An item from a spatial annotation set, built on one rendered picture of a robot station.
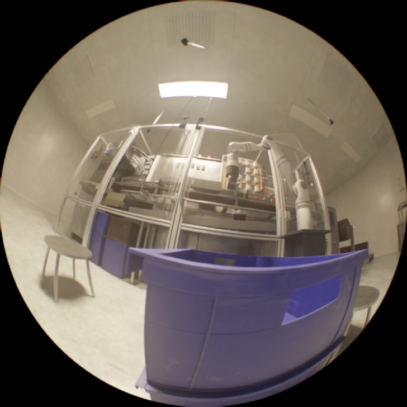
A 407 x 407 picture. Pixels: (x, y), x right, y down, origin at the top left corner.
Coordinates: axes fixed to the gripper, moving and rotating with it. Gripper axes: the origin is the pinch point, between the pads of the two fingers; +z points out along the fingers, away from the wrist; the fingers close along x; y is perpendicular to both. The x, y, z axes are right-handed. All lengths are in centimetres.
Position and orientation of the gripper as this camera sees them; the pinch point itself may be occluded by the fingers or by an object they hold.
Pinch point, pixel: (235, 197)
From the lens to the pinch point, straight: 63.2
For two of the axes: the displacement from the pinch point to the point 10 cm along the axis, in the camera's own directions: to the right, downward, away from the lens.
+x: -0.8, -3.7, -9.2
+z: -1.6, 9.2, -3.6
